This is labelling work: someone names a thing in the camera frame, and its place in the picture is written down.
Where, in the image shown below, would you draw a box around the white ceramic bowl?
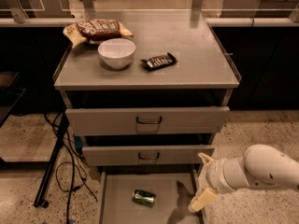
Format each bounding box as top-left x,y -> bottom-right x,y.
98,38 -> 135,70

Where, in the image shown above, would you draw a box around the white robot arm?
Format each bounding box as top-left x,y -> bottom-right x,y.
188,144 -> 299,213

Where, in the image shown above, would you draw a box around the black candy bar wrapper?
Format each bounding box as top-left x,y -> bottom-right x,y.
141,52 -> 178,72

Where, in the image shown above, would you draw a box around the dark side table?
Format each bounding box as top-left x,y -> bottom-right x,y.
0,71 -> 25,127

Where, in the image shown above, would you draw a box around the black stand leg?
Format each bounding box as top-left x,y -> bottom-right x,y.
34,113 -> 69,207

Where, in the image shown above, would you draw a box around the grey metal drawer cabinet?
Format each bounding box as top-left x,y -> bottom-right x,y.
52,9 -> 242,224

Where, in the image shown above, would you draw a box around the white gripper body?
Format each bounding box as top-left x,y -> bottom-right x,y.
206,157 -> 249,194

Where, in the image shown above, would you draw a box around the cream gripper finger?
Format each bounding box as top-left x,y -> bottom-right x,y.
188,187 -> 218,213
198,152 -> 214,165

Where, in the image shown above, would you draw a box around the top grey drawer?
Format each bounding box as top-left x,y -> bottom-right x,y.
66,106 -> 229,136

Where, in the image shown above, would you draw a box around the brown chip bag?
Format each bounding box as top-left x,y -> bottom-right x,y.
63,19 -> 133,48

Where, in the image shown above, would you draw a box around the middle grey drawer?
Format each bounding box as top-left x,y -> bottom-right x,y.
82,145 -> 215,166

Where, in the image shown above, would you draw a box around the green soda can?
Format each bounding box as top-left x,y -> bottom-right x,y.
132,189 -> 156,208

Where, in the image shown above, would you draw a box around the black floor cables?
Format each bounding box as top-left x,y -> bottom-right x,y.
42,110 -> 99,224

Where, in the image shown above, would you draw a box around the bottom grey open drawer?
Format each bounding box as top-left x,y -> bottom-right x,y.
94,172 -> 204,224

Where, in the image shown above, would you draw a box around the white horizontal rail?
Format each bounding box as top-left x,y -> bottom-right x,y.
0,18 -> 299,27

